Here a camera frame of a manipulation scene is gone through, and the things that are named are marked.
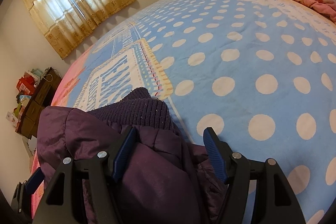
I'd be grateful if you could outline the purple quilted jacket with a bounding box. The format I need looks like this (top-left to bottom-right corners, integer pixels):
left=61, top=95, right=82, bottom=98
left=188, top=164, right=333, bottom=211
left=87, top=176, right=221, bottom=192
left=34, top=88, right=227, bottom=223

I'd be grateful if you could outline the white greeting card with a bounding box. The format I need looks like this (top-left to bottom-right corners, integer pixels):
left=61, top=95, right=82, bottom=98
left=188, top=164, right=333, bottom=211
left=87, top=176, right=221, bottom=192
left=6, top=111, right=19, bottom=127

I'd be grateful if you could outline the brown wooden desk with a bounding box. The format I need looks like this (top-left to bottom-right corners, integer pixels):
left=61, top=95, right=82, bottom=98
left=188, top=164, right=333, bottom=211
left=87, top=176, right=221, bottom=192
left=15, top=67, right=62, bottom=139

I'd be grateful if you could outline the red gift box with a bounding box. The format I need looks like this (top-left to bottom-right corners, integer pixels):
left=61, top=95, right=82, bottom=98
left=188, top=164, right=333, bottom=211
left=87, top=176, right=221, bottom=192
left=17, top=75, right=35, bottom=96

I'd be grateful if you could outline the pink and blue bedspread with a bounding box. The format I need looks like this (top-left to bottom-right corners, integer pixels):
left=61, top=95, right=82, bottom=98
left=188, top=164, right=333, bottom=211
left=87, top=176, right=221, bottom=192
left=30, top=0, right=336, bottom=224

